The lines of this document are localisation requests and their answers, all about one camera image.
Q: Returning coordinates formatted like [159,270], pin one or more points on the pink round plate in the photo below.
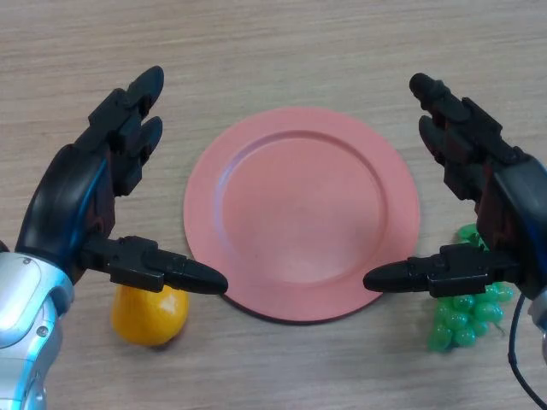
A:
[302,213]

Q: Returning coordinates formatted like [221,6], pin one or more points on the green grapes bunch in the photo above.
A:
[463,316]

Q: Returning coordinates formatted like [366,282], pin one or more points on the yellow orange pear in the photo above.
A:
[147,316]

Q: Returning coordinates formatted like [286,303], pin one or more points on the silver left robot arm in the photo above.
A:
[23,316]

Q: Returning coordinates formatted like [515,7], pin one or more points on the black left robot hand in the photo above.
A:
[64,192]

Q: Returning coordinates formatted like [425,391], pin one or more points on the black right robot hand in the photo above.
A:
[508,200]

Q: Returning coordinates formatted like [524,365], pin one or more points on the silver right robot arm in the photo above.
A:
[540,316]

